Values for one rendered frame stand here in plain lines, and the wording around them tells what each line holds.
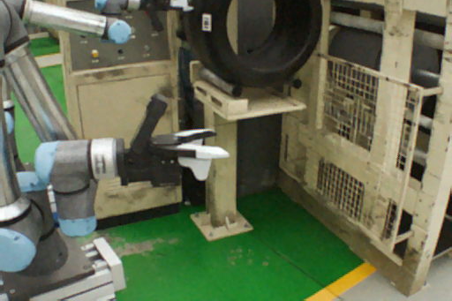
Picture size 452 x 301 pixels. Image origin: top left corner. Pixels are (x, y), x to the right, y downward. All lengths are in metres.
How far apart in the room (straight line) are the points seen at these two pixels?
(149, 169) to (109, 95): 1.39
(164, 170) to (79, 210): 0.18
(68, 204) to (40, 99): 0.22
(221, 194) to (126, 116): 0.64
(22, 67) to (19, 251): 0.36
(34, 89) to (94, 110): 1.30
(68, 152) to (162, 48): 1.51
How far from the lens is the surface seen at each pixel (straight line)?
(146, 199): 2.45
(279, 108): 1.82
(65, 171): 0.80
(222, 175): 2.25
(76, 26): 1.41
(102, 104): 2.18
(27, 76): 0.90
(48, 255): 1.07
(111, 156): 0.78
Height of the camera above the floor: 1.38
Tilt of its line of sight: 22 degrees down
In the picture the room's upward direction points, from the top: straight up
